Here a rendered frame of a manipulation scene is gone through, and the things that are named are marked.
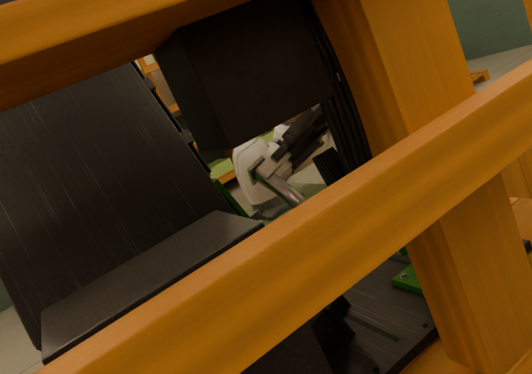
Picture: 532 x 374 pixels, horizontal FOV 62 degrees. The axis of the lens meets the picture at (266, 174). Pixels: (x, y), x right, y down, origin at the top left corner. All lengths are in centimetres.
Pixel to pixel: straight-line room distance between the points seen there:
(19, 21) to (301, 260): 31
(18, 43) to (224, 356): 30
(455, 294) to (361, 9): 41
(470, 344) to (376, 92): 40
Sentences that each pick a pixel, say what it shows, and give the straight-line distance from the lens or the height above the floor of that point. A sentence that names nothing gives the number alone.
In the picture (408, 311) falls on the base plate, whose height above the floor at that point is 90.
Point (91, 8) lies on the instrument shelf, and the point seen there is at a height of 152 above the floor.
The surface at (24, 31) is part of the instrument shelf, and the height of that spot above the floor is 152.
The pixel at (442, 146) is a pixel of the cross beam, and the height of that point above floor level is 126.
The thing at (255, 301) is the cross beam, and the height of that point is 124.
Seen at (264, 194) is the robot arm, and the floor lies 101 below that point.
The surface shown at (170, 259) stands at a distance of 63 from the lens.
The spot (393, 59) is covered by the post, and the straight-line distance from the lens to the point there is 58.
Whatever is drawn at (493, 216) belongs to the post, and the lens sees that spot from 71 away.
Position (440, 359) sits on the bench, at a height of 88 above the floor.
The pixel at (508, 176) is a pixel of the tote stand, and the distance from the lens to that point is 187.
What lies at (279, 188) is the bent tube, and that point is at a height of 121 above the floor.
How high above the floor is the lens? 143
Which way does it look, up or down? 13 degrees down
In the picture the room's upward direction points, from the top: 24 degrees counter-clockwise
